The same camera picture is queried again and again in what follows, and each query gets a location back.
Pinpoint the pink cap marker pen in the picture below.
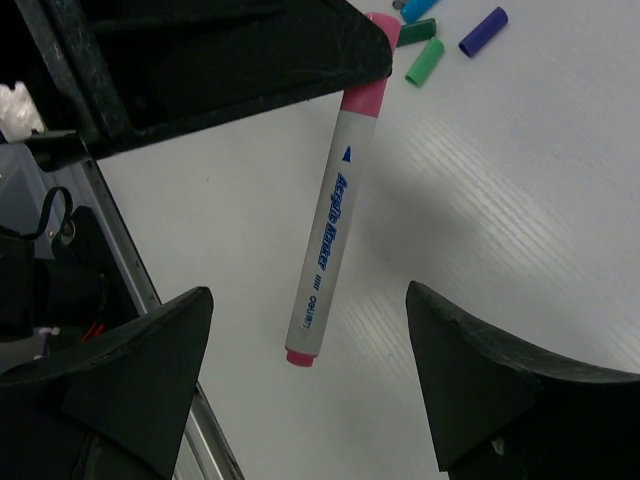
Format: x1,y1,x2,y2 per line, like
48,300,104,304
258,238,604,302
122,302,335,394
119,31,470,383
284,11,402,369

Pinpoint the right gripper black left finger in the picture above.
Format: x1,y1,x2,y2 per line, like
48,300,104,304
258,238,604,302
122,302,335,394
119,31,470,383
1,287,213,479

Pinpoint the aluminium rail frame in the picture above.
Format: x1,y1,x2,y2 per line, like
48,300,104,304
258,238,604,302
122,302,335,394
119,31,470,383
71,160,244,480

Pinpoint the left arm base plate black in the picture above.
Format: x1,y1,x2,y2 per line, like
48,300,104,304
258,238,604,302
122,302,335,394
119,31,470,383
1,186,138,343

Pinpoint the dark blue pen cap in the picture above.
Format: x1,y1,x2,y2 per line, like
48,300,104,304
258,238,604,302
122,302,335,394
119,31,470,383
458,7,509,58

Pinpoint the light green pen cap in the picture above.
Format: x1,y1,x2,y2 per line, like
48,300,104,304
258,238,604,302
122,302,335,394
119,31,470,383
405,37,445,87

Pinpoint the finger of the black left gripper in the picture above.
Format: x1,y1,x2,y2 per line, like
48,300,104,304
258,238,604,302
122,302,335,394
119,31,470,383
14,1,392,172

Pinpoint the dark green pen cap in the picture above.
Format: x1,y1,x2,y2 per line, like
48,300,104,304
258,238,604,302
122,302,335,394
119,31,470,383
396,18,437,47

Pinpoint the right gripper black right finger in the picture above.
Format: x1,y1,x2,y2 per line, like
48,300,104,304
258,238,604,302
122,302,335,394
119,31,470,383
406,281,639,479

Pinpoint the medium blue pen cap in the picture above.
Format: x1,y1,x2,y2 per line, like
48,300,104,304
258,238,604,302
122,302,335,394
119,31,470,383
400,0,438,24

